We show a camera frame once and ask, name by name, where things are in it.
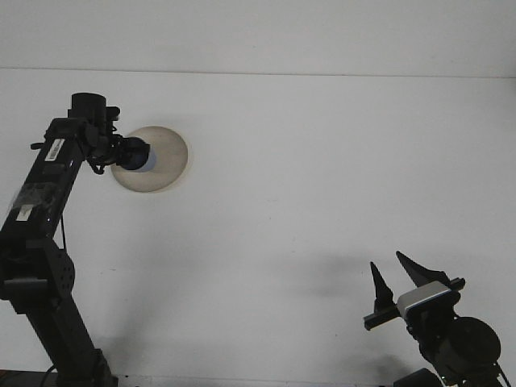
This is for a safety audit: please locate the pale blue cup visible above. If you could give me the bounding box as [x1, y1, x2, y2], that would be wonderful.
[120, 136, 158, 173]

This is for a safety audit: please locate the pale round plate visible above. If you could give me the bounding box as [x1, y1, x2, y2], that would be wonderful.
[110, 126, 189, 194]

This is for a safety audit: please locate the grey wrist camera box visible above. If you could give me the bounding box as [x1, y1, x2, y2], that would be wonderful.
[397, 281, 452, 320]

